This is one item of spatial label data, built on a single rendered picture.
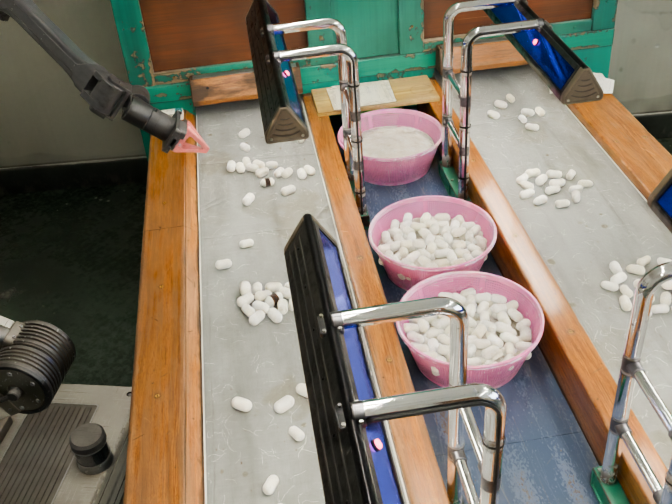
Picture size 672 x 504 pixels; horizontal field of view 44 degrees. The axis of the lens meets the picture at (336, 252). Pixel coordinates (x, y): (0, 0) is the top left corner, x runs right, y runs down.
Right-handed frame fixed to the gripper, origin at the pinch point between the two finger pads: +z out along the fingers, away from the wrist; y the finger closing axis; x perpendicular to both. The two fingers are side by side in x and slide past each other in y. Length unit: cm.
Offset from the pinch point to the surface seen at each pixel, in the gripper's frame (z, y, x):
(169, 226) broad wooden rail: -1.1, -15.6, 13.4
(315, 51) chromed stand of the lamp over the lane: 3.7, -13.2, -36.3
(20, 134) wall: -26, 143, 98
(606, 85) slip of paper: 87, 24, -61
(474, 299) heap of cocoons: 45, -51, -22
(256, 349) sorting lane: 13, -56, 5
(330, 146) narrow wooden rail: 28.9, 10.8, -11.8
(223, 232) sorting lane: 9.3, -17.0, 7.9
